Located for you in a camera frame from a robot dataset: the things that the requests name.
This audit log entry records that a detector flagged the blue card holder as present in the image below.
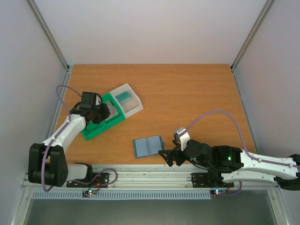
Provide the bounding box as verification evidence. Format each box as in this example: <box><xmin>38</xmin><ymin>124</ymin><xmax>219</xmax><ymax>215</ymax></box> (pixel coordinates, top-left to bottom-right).
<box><xmin>133</xmin><ymin>135</ymin><xmax>165</xmax><ymax>158</ymax></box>

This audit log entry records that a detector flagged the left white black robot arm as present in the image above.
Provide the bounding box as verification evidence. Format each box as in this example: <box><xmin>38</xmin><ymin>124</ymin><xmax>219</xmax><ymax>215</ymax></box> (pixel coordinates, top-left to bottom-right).
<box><xmin>28</xmin><ymin>92</ymin><xmax>110</xmax><ymax>192</ymax></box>

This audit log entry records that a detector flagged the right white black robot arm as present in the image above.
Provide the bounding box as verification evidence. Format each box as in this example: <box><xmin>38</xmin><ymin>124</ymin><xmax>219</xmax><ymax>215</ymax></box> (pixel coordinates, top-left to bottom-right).
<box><xmin>158</xmin><ymin>140</ymin><xmax>300</xmax><ymax>191</ymax></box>

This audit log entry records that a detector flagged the white card in middle compartment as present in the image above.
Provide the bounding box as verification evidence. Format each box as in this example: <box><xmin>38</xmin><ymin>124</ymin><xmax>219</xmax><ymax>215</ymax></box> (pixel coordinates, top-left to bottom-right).
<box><xmin>105</xmin><ymin>101</ymin><xmax>119</xmax><ymax>121</ymax></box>

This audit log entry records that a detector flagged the teal card stack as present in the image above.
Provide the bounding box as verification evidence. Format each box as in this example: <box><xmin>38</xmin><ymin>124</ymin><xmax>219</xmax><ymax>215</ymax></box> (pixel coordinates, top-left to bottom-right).
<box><xmin>115</xmin><ymin>91</ymin><xmax>131</xmax><ymax>104</ymax></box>

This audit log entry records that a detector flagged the green plastic bin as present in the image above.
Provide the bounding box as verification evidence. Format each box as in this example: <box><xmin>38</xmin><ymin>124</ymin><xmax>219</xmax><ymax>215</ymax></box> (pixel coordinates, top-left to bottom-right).
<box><xmin>81</xmin><ymin>93</ymin><xmax>125</xmax><ymax>141</ymax></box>

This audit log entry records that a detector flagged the right small circuit board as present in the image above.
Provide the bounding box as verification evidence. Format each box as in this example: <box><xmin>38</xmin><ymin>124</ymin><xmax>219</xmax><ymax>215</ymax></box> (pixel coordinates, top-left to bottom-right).
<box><xmin>210</xmin><ymin>189</ymin><xmax>226</xmax><ymax>196</ymax></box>

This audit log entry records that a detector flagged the small circuit board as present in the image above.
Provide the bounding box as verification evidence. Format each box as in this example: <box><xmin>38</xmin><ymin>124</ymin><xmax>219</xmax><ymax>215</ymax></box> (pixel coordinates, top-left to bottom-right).
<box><xmin>210</xmin><ymin>189</ymin><xmax>226</xmax><ymax>196</ymax></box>
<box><xmin>82</xmin><ymin>189</ymin><xmax>98</xmax><ymax>198</ymax></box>

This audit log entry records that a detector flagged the white plastic bin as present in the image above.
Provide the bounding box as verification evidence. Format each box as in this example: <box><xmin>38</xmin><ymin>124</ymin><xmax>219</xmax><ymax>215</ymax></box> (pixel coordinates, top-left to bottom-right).
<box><xmin>110</xmin><ymin>83</ymin><xmax>143</xmax><ymax>119</ymax></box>

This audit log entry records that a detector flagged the left small circuit board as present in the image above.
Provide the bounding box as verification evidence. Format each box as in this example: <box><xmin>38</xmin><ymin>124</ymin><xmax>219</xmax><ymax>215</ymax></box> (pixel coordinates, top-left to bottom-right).
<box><xmin>82</xmin><ymin>189</ymin><xmax>98</xmax><ymax>198</ymax></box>

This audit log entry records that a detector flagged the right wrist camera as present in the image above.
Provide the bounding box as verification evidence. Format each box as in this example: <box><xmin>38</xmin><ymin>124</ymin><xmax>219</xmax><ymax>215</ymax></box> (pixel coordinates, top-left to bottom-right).
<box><xmin>173</xmin><ymin>127</ymin><xmax>190</xmax><ymax>151</ymax></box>

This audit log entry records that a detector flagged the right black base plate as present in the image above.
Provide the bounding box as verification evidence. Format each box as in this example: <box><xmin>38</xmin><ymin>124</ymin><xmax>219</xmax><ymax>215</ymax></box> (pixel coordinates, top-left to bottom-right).
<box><xmin>191</xmin><ymin>172</ymin><xmax>234</xmax><ymax>188</ymax></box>

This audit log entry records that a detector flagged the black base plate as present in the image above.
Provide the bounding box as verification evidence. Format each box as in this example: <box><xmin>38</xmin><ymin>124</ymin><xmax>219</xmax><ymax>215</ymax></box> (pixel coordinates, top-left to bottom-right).
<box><xmin>66</xmin><ymin>172</ymin><xmax>109</xmax><ymax>188</ymax></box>
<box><xmin>191</xmin><ymin>172</ymin><xmax>234</xmax><ymax>188</ymax></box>

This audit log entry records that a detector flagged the grey slotted cable duct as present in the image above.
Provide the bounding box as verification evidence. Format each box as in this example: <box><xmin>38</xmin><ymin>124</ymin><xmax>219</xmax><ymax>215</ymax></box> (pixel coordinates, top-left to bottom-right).
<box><xmin>31</xmin><ymin>190</ymin><xmax>210</xmax><ymax>200</ymax></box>

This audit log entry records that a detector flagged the front aluminium rail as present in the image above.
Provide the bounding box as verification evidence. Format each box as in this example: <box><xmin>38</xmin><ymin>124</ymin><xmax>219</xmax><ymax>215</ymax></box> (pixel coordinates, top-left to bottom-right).
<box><xmin>21</xmin><ymin>164</ymin><xmax>279</xmax><ymax>190</ymax></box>

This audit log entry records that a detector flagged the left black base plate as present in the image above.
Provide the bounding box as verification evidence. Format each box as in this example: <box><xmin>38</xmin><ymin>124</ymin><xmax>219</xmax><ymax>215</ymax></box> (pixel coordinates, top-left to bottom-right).
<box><xmin>66</xmin><ymin>172</ymin><xmax>109</xmax><ymax>188</ymax></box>

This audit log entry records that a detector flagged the left aluminium frame post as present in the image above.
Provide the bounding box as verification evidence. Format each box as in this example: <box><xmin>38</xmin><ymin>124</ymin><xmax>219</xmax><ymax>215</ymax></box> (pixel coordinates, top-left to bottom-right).
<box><xmin>25</xmin><ymin>0</ymin><xmax>71</xmax><ymax>72</ymax></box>

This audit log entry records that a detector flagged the aluminium frame post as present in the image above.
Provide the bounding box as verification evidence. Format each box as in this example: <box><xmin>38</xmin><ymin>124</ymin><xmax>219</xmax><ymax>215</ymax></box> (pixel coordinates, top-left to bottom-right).
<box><xmin>25</xmin><ymin>0</ymin><xmax>71</xmax><ymax>72</ymax></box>
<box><xmin>230</xmin><ymin>0</ymin><xmax>276</xmax><ymax>71</ymax></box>

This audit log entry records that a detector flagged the right aluminium frame post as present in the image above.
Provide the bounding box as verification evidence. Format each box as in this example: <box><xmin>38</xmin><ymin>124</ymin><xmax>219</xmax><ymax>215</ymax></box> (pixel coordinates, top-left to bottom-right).
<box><xmin>230</xmin><ymin>0</ymin><xmax>276</xmax><ymax>71</ymax></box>

